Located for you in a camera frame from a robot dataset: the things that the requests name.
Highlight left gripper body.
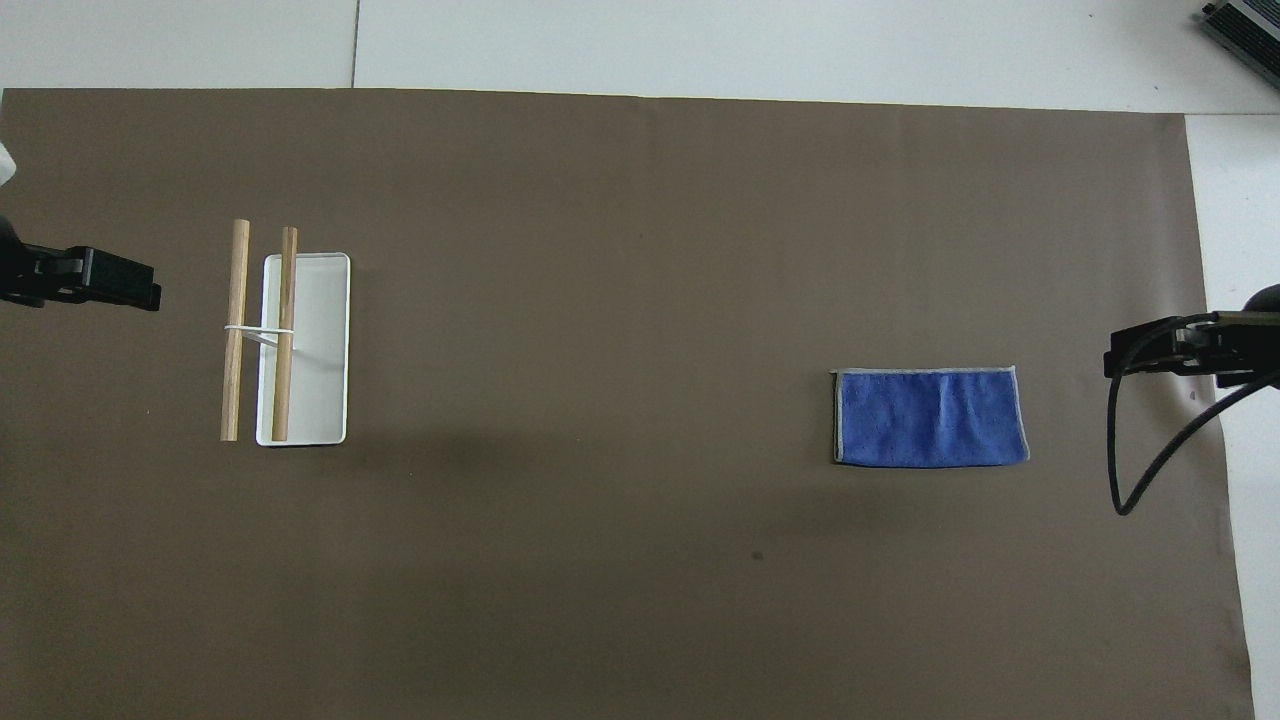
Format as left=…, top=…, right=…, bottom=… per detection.
left=0, top=214, right=43, bottom=307

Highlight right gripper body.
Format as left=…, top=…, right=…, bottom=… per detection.
left=1212, top=285, right=1280, bottom=391

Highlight white towel rack wooden bars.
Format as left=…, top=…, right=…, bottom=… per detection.
left=219, top=218, right=352, bottom=447

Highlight blue towel with grey edge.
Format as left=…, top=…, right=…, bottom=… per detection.
left=830, top=365, right=1031, bottom=469

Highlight grey metal box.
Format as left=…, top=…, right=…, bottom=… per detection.
left=1200, top=0, right=1280, bottom=63

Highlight black cable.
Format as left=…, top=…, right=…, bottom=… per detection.
left=1105, top=315, right=1280, bottom=517

